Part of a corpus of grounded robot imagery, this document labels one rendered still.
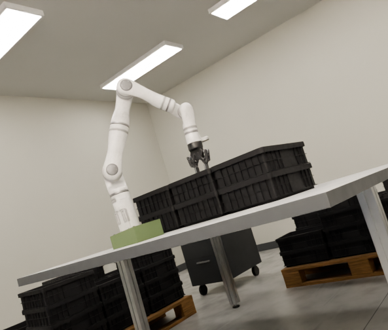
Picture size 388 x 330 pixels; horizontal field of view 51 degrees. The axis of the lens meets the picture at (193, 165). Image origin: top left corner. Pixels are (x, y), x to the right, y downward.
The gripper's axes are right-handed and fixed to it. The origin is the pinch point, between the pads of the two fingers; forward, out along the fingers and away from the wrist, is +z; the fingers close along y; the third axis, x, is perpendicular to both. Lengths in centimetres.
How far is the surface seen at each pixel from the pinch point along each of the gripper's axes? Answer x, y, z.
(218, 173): -7.6, 15.1, 5.5
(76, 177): 141, -326, -71
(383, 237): 0, 73, 47
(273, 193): -7.6, 39.6, 21.0
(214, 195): -8.5, 10.1, 14.3
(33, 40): 48, -196, -182
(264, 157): -7.1, 40.3, 5.6
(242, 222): -58, 57, 27
